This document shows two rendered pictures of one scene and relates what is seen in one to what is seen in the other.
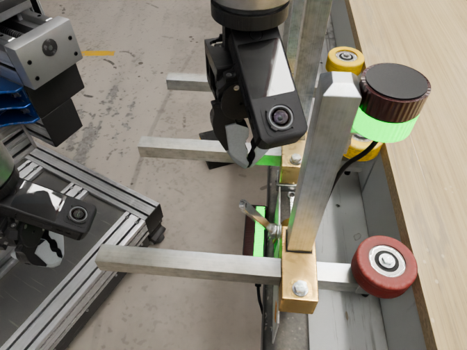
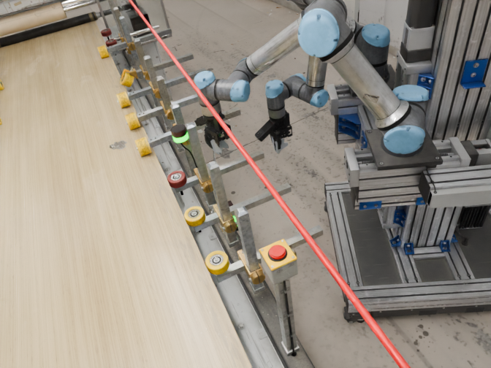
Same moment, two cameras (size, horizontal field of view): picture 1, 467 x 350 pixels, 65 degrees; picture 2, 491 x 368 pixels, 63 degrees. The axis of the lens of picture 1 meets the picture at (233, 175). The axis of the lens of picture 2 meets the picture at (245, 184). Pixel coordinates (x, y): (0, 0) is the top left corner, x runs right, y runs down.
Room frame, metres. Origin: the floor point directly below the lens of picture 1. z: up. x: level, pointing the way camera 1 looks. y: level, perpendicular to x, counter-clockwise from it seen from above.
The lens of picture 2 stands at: (1.57, -0.43, 2.01)
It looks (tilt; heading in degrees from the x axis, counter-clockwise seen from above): 43 degrees down; 158
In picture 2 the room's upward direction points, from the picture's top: 11 degrees counter-clockwise
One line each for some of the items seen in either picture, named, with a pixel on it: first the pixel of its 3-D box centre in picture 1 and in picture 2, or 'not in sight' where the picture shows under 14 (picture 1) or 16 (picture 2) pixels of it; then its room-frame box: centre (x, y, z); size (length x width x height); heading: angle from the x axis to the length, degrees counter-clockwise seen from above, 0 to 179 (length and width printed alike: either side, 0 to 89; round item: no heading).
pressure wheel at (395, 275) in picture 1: (375, 277); (179, 185); (0.23, -0.21, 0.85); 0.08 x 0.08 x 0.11
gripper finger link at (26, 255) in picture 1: (31, 246); not in sight; (0.25, 0.28, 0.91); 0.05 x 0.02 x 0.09; 175
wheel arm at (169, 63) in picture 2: not in sight; (164, 64); (-0.74, 0.12, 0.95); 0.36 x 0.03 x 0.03; 85
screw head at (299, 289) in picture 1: (300, 287); not in sight; (0.21, -0.09, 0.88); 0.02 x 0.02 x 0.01
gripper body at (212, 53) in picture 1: (245, 54); (215, 125); (0.34, -0.01, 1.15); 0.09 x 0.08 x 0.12; 15
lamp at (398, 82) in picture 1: (362, 161); (185, 150); (0.28, -0.14, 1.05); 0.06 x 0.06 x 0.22; 85
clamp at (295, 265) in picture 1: (298, 262); (203, 179); (0.26, -0.10, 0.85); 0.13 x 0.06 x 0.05; 175
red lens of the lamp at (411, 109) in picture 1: (391, 91); (178, 131); (0.28, -0.15, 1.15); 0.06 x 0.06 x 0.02
